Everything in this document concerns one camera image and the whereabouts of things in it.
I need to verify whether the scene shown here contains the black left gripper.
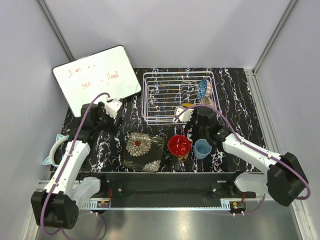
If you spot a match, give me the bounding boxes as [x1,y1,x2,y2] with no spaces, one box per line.
[94,102,124,136]

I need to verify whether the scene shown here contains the beige red patterned bowl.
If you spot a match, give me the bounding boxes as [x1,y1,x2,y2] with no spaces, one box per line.
[199,96,216,108]

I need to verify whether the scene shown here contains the yellow round plate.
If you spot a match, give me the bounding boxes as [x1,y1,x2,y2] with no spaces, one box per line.
[181,103,193,108]

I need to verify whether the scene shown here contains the blue patterned bowl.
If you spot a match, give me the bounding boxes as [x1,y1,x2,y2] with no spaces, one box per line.
[197,78,208,100]

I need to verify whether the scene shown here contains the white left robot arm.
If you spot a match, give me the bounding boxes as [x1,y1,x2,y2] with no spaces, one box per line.
[30,99,123,230]

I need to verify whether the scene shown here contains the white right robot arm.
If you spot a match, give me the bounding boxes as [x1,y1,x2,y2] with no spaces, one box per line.
[194,104,311,207]

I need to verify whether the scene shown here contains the black marble mat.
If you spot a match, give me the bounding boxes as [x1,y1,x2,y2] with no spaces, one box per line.
[83,68,266,172]

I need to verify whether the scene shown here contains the light blue plastic cup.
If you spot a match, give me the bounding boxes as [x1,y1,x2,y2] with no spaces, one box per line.
[193,139,212,160]

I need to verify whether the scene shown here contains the white whiteboard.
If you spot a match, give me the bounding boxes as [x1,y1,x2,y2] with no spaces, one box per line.
[52,45,142,117]

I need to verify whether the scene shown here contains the black floral square plate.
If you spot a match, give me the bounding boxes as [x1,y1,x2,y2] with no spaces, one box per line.
[121,132,165,173]

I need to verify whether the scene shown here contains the teal cat ear headphones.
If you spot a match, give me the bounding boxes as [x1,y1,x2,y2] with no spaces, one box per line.
[42,134,69,168]

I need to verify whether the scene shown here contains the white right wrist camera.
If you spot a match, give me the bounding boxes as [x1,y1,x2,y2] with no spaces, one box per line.
[173,106,194,123]

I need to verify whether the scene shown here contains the white wire dish rack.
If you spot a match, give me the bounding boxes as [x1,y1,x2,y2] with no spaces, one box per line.
[141,68,221,126]

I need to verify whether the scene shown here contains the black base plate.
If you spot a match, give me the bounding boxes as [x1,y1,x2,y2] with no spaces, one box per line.
[76,172,256,209]

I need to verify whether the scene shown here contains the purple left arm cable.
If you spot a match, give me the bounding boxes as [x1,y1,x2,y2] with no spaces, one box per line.
[39,92,112,240]

